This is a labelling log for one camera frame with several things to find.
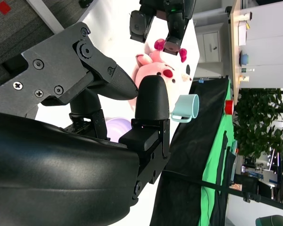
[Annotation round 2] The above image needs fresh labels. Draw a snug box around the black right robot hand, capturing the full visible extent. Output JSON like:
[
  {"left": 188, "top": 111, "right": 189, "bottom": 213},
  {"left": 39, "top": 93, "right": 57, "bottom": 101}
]
[{"left": 0, "top": 22, "right": 172, "bottom": 226}]

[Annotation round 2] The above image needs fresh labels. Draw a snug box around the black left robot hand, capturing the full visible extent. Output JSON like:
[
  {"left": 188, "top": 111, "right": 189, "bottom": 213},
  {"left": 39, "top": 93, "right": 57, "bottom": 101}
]
[{"left": 128, "top": 0, "right": 195, "bottom": 57}]

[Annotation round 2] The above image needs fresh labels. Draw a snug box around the pink plush beaver doll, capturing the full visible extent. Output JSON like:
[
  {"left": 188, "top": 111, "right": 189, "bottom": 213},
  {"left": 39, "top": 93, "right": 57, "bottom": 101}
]
[{"left": 128, "top": 38, "right": 193, "bottom": 112}]

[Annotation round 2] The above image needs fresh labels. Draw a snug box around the purple plastic plate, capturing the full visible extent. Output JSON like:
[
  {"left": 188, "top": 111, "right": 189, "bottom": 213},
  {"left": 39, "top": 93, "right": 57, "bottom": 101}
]
[{"left": 105, "top": 117, "right": 132, "bottom": 143}]

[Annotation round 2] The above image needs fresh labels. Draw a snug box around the white cabinet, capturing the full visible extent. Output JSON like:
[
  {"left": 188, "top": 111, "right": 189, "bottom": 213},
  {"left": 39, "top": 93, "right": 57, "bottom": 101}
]
[{"left": 195, "top": 23, "right": 224, "bottom": 63}]

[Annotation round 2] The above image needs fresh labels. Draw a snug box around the white box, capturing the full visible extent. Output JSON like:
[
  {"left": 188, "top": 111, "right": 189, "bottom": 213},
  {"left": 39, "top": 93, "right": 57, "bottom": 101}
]
[{"left": 238, "top": 20, "right": 248, "bottom": 47}]

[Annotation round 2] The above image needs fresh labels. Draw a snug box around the wooden desk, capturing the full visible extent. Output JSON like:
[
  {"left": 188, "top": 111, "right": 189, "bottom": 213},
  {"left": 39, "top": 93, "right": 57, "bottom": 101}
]
[{"left": 227, "top": 0, "right": 243, "bottom": 105}]

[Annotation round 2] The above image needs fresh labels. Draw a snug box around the teal plastic mug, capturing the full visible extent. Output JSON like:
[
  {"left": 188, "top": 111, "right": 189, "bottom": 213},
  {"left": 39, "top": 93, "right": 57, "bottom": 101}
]
[{"left": 171, "top": 94, "right": 200, "bottom": 123}]

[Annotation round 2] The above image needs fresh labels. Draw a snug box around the black backdrop cloth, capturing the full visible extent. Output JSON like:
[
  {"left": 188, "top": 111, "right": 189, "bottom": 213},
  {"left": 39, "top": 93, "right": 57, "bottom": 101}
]
[{"left": 150, "top": 75, "right": 238, "bottom": 226}]

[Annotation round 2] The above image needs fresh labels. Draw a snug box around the green leafy plant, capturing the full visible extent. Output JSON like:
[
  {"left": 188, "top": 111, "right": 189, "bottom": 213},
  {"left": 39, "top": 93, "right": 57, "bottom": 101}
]
[{"left": 233, "top": 88, "right": 283, "bottom": 163}]

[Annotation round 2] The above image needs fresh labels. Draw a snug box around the green cloth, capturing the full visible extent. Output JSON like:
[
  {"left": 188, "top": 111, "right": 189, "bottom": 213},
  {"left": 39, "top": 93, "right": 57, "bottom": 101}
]
[{"left": 198, "top": 80, "right": 238, "bottom": 226}]

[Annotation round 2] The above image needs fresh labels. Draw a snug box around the black stand pole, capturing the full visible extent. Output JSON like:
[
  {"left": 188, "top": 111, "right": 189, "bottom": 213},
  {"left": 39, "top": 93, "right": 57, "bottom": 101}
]
[{"left": 162, "top": 170, "right": 283, "bottom": 210}]

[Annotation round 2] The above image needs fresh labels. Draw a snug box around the red square floor marker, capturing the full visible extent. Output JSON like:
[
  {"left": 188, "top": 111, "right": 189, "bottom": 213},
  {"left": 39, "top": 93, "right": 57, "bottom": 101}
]
[{"left": 0, "top": 1, "right": 12, "bottom": 15}]

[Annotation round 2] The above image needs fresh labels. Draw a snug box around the dark green chair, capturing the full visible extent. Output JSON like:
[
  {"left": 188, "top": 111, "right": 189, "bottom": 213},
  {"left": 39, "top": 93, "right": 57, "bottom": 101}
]
[{"left": 255, "top": 214, "right": 283, "bottom": 226}]

